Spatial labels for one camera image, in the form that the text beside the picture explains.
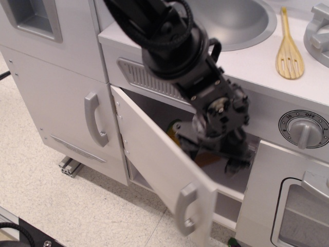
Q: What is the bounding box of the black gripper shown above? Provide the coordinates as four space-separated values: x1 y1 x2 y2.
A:
174 121 254 177

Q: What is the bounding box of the white cabinet door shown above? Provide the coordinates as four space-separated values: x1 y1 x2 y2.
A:
111 86 217 246

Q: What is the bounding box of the silver cabinet door handle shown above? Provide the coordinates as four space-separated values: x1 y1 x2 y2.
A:
174 183 197 236

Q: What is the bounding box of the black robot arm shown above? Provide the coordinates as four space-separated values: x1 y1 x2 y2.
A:
105 1 254 174

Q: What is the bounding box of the yellow green item inside cabinet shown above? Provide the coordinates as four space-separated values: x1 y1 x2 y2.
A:
166 119 222 167

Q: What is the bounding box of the green object on floor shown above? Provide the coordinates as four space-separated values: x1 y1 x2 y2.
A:
227 237 241 247

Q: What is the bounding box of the silver timer knob dial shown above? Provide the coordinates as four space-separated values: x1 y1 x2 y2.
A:
279 110 328 149

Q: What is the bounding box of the white oven door window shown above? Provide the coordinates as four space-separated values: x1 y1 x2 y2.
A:
270 178 328 246

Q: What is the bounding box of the yellow slotted wooden spoon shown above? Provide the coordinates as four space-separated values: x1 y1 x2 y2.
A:
276 7 304 80

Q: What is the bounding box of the white toy kitchen unit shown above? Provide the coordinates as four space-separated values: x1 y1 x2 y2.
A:
99 1 328 246

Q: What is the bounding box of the silver vent grille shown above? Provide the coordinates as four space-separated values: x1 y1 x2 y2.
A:
117 58 188 105

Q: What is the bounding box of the silver toy sink bowl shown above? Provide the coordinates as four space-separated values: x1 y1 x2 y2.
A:
206 0 277 51

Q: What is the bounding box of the silver toy faucet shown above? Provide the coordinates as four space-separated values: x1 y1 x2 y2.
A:
303 3 328 67

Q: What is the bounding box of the aluminium extrusion bar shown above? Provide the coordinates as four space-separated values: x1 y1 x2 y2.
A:
59 156 84 178

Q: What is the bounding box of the silver fridge logo badge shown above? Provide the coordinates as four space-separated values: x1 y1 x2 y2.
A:
51 135 106 163

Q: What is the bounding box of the white toy fridge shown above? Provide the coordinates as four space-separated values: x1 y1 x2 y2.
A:
1 1 129 185

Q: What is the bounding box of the silver fridge dispenser recess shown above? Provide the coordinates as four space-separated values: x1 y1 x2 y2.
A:
1 1 63 43

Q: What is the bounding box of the silver oven door handle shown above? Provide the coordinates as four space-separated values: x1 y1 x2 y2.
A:
301 171 328 202

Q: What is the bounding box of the silver fridge door handle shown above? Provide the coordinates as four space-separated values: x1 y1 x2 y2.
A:
84 92 108 147

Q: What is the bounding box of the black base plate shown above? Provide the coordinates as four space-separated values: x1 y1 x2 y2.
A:
0 205 70 247

